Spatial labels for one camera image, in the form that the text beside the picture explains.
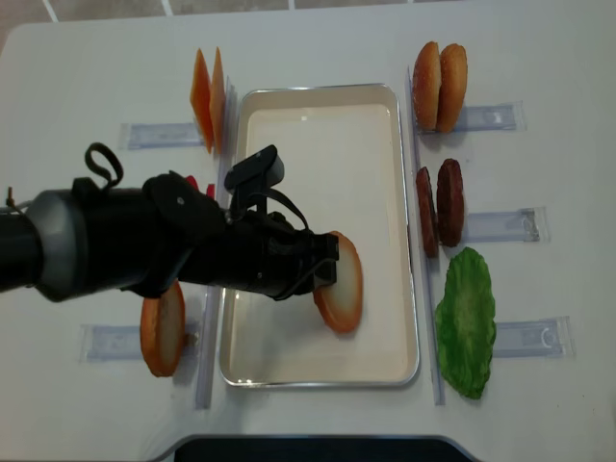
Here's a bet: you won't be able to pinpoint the bun bottom slice in holder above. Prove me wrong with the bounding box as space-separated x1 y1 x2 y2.
140 280 186 377

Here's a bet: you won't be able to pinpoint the clear pusher track bun bottoms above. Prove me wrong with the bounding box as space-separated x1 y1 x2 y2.
80 321 201 362

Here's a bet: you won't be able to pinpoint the red tomato slice back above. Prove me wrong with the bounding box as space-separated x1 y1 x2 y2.
186 175 198 190

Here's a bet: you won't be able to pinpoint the clear pusher track patties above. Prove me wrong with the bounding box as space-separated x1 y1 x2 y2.
462 207 551 244

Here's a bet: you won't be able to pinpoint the clear pusher track lettuce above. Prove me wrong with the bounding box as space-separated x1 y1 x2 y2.
493 317 576 358

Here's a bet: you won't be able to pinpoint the orange cheese slice back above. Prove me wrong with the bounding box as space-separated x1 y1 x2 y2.
190 48 214 154

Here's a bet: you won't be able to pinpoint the clear rail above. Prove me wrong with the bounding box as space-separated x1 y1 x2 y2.
405 65 446 406
193 75 239 411

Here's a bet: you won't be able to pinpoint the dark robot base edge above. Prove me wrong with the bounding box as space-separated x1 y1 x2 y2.
174 436 475 461

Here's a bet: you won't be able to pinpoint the clear right front rail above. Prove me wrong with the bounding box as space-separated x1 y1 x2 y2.
405 65 446 406

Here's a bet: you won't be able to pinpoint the clear pusher track bun tops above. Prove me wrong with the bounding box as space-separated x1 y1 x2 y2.
416 99 526 137

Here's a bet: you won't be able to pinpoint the brown meat patty left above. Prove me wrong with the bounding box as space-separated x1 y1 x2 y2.
415 167 439 258

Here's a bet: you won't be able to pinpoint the brown meat patty right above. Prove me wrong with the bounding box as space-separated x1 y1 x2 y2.
437 159 465 247

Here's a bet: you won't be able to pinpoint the clear pusher track cheese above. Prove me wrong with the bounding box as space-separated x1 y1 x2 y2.
118 122 204 150

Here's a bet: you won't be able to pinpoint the bun top slice left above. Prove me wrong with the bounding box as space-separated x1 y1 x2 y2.
412 41 441 131

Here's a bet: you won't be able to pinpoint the black cable loop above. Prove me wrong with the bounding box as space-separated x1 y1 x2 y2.
84 141 124 189

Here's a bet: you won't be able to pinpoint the orange cheese slice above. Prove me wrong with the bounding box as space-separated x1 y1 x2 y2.
190 48 214 154
209 48 226 155

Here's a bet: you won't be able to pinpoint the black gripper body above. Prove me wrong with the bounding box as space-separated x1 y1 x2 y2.
180 211 339 300

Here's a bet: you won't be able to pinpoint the orange cheese slice front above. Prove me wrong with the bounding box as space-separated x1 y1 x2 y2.
209 48 226 155

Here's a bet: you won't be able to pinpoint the red tomato slice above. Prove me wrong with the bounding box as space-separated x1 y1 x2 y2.
206 184 216 199
186 175 198 190

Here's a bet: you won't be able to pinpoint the bun slice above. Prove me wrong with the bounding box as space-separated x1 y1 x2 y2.
313 231 363 334
140 280 186 377
412 41 441 131
436 43 468 133

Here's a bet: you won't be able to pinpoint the bun top slice right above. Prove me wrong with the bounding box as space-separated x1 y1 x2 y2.
436 43 468 133

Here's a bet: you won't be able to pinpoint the clear left front rail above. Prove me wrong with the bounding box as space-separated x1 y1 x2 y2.
193 75 239 411

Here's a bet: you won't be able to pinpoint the brown meat patty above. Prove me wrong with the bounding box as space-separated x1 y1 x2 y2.
437 159 465 247
415 167 439 258

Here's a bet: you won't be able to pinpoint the white metal tray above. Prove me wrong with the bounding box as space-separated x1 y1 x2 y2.
219 84 420 388

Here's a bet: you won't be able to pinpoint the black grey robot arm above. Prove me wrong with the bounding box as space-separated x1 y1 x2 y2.
1 172 339 302

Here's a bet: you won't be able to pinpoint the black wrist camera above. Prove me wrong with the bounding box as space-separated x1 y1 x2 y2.
224 144 285 193

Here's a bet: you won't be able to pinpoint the red tomato slice front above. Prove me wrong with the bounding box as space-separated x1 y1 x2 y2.
206 184 216 199

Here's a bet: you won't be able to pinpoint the green lettuce leaf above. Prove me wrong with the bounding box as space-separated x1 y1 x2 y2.
435 247 497 399

